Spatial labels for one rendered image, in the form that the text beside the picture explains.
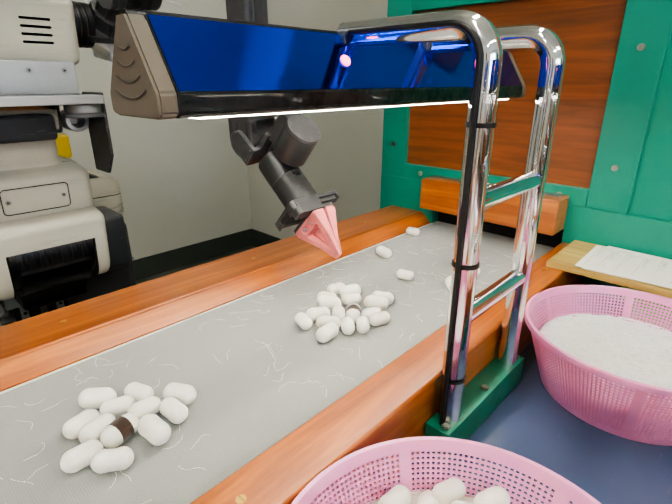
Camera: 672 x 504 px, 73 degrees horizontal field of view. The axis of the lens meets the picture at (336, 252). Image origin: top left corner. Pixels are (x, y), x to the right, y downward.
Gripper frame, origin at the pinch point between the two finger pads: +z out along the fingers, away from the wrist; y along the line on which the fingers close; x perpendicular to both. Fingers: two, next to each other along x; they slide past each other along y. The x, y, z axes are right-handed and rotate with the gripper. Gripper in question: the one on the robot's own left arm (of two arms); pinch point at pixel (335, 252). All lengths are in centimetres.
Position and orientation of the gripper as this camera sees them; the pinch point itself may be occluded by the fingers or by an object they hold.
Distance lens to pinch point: 71.6
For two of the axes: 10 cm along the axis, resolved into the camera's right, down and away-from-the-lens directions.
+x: -4.8, 5.4, 6.9
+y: 6.9, -2.6, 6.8
